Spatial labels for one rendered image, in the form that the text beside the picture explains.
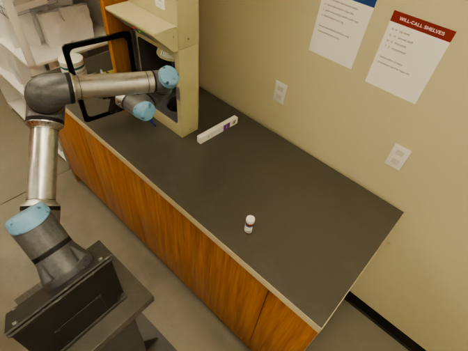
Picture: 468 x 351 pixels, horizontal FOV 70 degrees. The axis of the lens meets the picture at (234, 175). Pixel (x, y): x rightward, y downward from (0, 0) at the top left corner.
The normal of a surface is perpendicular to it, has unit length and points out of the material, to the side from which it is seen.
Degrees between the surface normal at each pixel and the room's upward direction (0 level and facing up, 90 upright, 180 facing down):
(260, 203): 0
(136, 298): 0
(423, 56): 90
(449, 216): 90
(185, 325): 0
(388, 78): 90
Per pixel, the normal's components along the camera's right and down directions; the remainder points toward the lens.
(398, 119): -0.68, 0.50
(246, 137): 0.08, -0.68
